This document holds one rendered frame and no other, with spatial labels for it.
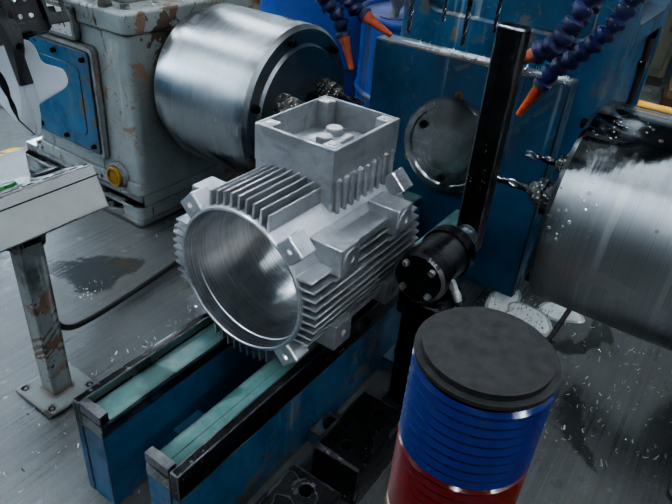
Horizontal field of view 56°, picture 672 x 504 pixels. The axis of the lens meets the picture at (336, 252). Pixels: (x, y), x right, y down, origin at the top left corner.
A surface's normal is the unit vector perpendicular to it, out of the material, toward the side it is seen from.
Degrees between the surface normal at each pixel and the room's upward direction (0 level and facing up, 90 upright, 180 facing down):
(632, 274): 88
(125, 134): 90
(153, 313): 0
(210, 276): 62
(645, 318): 111
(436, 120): 90
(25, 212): 66
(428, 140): 90
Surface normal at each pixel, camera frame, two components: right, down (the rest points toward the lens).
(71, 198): 0.77, 0.00
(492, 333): 0.07, -0.84
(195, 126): -0.58, 0.54
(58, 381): 0.81, 0.37
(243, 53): -0.34, -0.33
